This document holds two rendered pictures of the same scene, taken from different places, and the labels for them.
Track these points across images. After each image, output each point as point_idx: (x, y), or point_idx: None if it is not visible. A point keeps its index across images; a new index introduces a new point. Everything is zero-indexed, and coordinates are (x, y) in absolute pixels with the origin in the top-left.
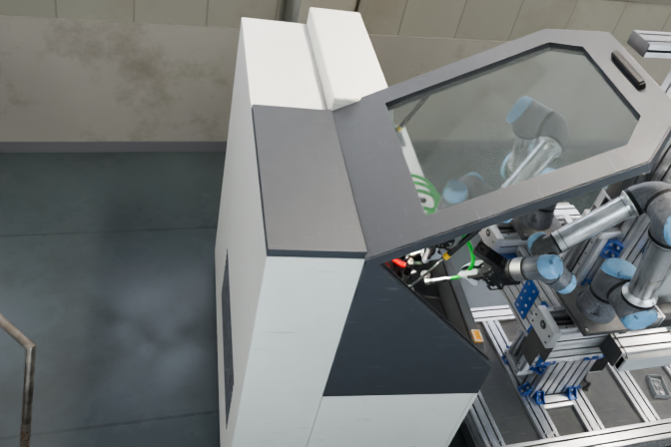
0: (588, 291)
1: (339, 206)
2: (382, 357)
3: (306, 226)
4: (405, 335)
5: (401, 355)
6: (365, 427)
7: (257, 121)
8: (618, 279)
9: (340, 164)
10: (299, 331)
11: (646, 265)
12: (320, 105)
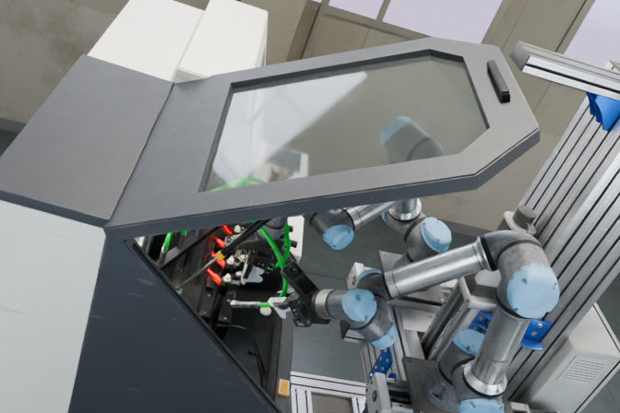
0: (435, 367)
1: (111, 167)
2: (141, 378)
3: (49, 175)
4: (169, 354)
5: (165, 382)
6: None
7: (74, 68)
8: (467, 355)
9: (145, 130)
10: (29, 313)
11: (490, 336)
12: (168, 77)
